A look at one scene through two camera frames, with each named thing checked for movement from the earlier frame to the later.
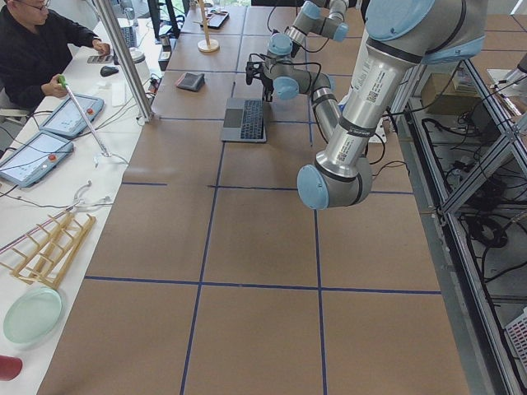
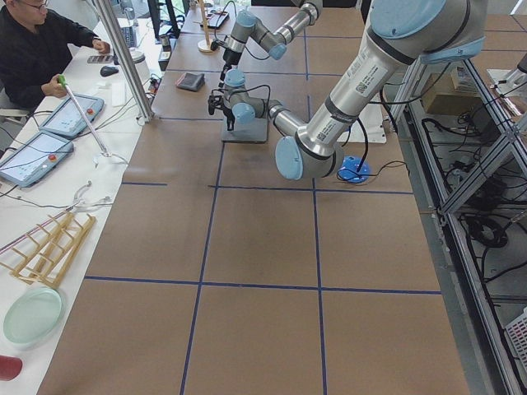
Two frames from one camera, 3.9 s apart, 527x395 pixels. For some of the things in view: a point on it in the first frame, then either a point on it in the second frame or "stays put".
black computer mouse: x=107 y=71 stays put
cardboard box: x=440 y=96 stays put
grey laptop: x=243 y=121 stays put
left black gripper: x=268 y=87 -> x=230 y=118
